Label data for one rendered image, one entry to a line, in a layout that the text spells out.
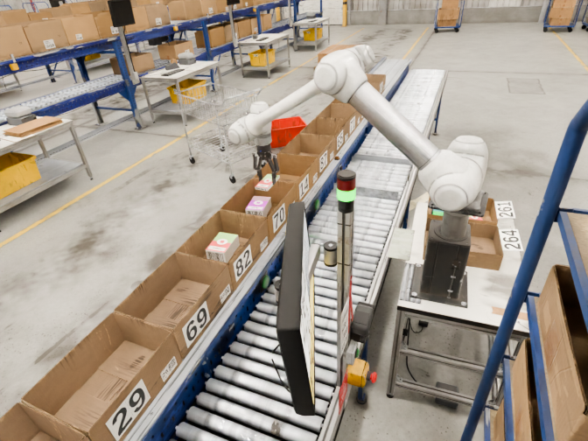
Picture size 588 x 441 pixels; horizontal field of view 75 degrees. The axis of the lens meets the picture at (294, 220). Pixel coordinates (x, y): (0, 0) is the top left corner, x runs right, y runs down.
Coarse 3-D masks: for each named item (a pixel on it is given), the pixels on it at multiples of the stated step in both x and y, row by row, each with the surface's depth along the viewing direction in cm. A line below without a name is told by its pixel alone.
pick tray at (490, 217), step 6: (486, 204) 243; (492, 204) 240; (486, 210) 245; (492, 210) 238; (432, 216) 229; (438, 216) 227; (486, 216) 239; (492, 216) 235; (474, 222) 222; (480, 222) 221; (486, 222) 220; (492, 222) 219
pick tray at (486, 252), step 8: (472, 224) 219; (480, 224) 218; (488, 224) 216; (424, 232) 224; (472, 232) 222; (480, 232) 220; (488, 232) 219; (496, 232) 215; (424, 240) 209; (472, 240) 220; (480, 240) 220; (488, 240) 219; (496, 240) 212; (424, 248) 205; (472, 248) 213; (480, 248) 213; (488, 248) 213; (496, 248) 209; (472, 256) 199; (480, 256) 197; (488, 256) 196; (496, 256) 195; (472, 264) 201; (480, 264) 200; (488, 264) 199; (496, 264) 197
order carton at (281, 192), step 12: (252, 180) 239; (240, 192) 227; (252, 192) 242; (264, 192) 241; (276, 192) 238; (288, 192) 220; (228, 204) 217; (240, 204) 229; (276, 204) 241; (288, 204) 223; (264, 216) 200
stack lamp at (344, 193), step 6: (354, 180) 100; (342, 186) 101; (348, 186) 100; (354, 186) 102; (342, 192) 102; (348, 192) 101; (354, 192) 103; (342, 198) 103; (348, 198) 102; (354, 198) 104
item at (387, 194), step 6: (336, 186) 278; (360, 186) 270; (360, 192) 273; (366, 192) 271; (372, 192) 270; (378, 192) 268; (384, 192) 266; (390, 192) 264; (396, 192) 262; (378, 198) 270; (384, 198) 268; (390, 198) 266; (396, 198) 264
